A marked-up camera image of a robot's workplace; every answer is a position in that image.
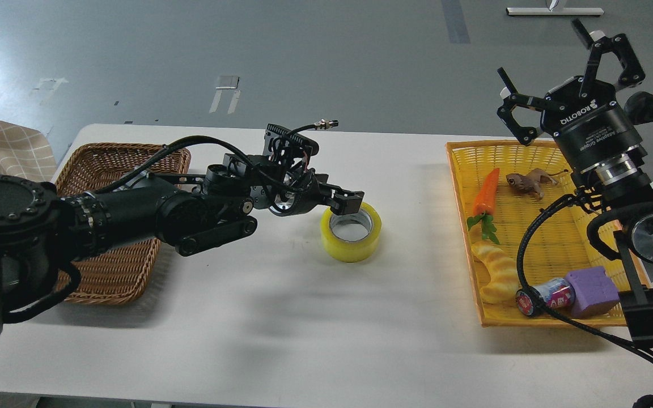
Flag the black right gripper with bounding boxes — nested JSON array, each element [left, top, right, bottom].
[[497, 19, 648, 174]]

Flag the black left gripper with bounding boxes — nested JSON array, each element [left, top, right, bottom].
[[270, 170, 365, 216]]

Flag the yellow tape roll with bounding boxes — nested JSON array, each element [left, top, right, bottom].
[[320, 202, 383, 263]]

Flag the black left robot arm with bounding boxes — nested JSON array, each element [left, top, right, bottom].
[[0, 120, 364, 335]]

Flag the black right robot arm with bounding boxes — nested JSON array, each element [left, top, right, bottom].
[[497, 19, 653, 364]]

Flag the white stand base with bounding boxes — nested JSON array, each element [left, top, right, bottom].
[[505, 1, 605, 16]]

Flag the orange toy carrot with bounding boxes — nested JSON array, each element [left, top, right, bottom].
[[466, 168, 500, 245]]

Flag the yellow toy croissant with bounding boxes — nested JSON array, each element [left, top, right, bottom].
[[470, 241, 519, 304]]

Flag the purple foam block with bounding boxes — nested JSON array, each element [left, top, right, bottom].
[[564, 266, 620, 318]]

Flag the small dark can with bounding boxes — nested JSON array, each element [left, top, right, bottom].
[[515, 277, 576, 317]]

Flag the brown wicker basket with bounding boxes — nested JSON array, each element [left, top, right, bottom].
[[54, 142, 161, 305]]

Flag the beige checkered cloth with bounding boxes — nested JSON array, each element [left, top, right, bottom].
[[0, 121, 57, 181]]

